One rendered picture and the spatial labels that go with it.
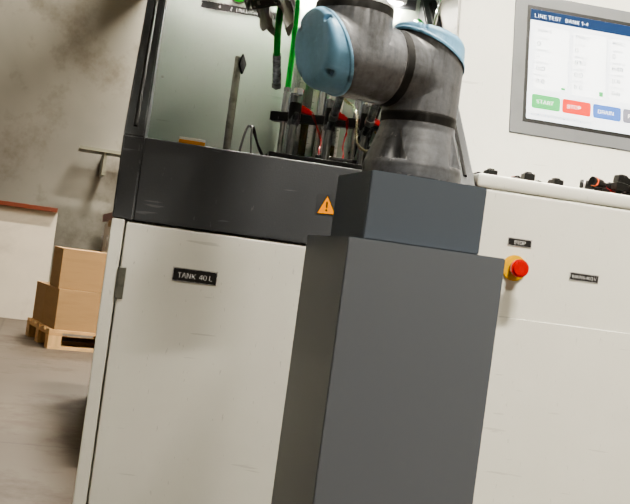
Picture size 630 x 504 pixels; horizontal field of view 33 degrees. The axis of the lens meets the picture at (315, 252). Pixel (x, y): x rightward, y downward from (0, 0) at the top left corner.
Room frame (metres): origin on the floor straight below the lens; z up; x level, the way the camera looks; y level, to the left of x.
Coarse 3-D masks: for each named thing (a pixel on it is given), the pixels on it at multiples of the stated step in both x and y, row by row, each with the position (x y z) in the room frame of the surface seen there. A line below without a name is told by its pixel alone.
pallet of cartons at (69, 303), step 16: (64, 256) 6.67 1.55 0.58; (80, 256) 6.71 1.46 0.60; (96, 256) 6.75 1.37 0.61; (64, 272) 6.67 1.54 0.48; (80, 272) 6.71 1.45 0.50; (96, 272) 6.75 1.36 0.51; (48, 288) 6.90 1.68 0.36; (64, 288) 6.68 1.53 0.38; (80, 288) 6.72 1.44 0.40; (96, 288) 6.76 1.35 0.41; (48, 304) 6.85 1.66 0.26; (64, 304) 6.67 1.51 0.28; (80, 304) 6.72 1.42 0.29; (96, 304) 6.77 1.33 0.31; (32, 320) 7.11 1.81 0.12; (48, 320) 6.80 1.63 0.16; (64, 320) 6.68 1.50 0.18; (80, 320) 6.73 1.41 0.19; (96, 320) 6.77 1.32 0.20; (32, 336) 7.20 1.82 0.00; (48, 336) 6.63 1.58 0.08; (64, 336) 7.34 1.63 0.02
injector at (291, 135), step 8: (296, 96) 2.31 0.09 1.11; (296, 104) 2.31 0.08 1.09; (288, 112) 2.32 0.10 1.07; (296, 112) 2.29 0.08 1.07; (288, 120) 2.31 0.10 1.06; (296, 120) 2.30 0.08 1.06; (288, 128) 2.32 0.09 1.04; (296, 128) 2.32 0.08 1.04; (288, 136) 2.31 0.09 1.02; (288, 144) 2.31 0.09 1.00; (288, 152) 2.31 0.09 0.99
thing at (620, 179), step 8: (592, 176) 2.25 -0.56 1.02; (616, 176) 2.29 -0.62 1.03; (624, 176) 2.28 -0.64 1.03; (584, 184) 2.31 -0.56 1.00; (592, 184) 2.25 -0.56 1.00; (600, 184) 2.25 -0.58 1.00; (608, 184) 2.29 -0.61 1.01; (616, 184) 2.26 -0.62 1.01; (624, 184) 2.27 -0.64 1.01; (616, 192) 2.29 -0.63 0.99; (624, 192) 2.29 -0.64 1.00
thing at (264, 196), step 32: (160, 160) 2.02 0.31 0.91; (192, 160) 2.03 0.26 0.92; (224, 160) 2.04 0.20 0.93; (256, 160) 2.05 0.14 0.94; (288, 160) 2.06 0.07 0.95; (160, 192) 2.02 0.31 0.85; (192, 192) 2.03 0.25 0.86; (224, 192) 2.04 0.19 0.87; (256, 192) 2.05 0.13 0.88; (288, 192) 2.06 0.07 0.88; (320, 192) 2.07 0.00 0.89; (192, 224) 2.03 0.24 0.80; (224, 224) 2.04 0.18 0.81; (256, 224) 2.05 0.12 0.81; (288, 224) 2.06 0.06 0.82; (320, 224) 2.07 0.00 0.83
